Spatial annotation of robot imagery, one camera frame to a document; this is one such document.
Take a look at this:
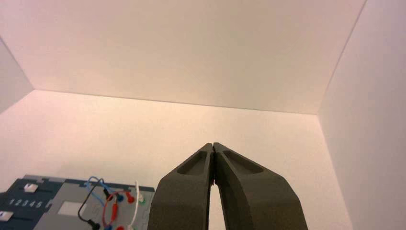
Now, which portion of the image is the blue patch cable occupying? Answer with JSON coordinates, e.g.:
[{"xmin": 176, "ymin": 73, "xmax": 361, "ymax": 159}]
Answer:
[{"xmin": 84, "ymin": 176, "xmax": 125, "ymax": 207}]

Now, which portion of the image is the black patch cable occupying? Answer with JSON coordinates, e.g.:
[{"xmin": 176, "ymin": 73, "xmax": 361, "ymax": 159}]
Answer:
[{"xmin": 78, "ymin": 178, "xmax": 112, "ymax": 230}]

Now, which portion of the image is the white patch cable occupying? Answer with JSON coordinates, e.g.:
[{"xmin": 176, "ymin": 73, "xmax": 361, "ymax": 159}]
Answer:
[{"xmin": 126, "ymin": 181, "xmax": 141, "ymax": 230}]

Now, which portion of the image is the red patch cable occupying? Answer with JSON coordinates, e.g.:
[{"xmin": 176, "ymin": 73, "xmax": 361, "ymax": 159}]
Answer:
[{"xmin": 102, "ymin": 190, "xmax": 135, "ymax": 230}]

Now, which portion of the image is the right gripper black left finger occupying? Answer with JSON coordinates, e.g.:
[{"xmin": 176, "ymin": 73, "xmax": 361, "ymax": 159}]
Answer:
[{"xmin": 147, "ymin": 143, "xmax": 215, "ymax": 230}]

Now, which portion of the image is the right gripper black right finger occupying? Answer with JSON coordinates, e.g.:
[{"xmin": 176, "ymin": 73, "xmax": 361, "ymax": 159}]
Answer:
[{"xmin": 213, "ymin": 142, "xmax": 309, "ymax": 230}]

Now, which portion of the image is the blue grey task board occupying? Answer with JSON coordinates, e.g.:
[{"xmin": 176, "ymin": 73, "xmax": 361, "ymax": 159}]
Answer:
[{"xmin": 0, "ymin": 174, "xmax": 156, "ymax": 230}]

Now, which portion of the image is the white display window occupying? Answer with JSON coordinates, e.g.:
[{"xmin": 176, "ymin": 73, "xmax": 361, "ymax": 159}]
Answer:
[{"xmin": 57, "ymin": 202, "xmax": 84, "ymax": 217}]

